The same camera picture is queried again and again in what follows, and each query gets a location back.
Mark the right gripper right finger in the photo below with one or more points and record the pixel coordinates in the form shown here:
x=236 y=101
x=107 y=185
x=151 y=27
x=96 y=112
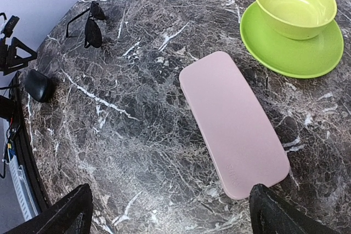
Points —
x=270 y=213

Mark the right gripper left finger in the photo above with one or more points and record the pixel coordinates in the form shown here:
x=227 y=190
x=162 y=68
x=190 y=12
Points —
x=71 y=214

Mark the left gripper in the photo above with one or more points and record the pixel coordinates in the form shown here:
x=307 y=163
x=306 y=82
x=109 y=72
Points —
x=15 y=56

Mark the pink glasses case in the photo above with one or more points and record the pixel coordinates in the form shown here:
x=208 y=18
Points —
x=240 y=138

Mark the black sunglasses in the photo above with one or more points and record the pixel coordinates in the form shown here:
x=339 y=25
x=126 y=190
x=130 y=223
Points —
x=92 y=32

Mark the black glasses case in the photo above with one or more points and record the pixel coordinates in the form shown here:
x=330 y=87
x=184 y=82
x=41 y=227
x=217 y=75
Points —
x=39 y=86

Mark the green plate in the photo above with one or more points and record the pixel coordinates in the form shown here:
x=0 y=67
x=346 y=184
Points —
x=304 y=59

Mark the green bowl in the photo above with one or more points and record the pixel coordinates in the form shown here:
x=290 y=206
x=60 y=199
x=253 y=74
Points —
x=298 y=19

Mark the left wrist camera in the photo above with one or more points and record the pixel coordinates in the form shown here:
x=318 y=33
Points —
x=8 y=25

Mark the white slotted cable duct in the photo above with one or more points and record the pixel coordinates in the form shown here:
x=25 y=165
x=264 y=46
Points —
x=22 y=190

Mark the black front rail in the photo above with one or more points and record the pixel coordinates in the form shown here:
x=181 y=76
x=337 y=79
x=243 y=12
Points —
x=23 y=148

